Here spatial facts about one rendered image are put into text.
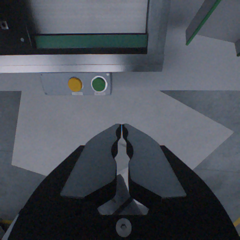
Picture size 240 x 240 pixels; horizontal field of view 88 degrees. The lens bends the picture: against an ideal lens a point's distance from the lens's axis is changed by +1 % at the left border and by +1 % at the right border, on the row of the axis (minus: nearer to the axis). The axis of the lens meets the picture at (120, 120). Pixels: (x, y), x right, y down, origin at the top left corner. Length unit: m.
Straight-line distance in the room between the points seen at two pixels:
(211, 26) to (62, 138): 0.65
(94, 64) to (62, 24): 0.14
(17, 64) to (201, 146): 0.80
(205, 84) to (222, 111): 1.32
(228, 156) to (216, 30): 2.14
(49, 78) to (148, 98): 0.35
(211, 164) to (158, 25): 2.19
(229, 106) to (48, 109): 1.80
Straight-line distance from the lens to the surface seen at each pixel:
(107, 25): 0.44
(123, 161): 0.55
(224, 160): 2.45
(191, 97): 1.62
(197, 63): 0.56
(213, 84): 0.61
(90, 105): 0.54
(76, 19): 0.45
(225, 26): 0.41
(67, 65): 0.41
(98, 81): 0.38
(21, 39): 0.45
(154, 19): 0.40
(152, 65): 0.40
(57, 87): 0.44
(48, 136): 0.68
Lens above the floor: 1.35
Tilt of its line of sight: 62 degrees down
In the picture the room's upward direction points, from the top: 179 degrees counter-clockwise
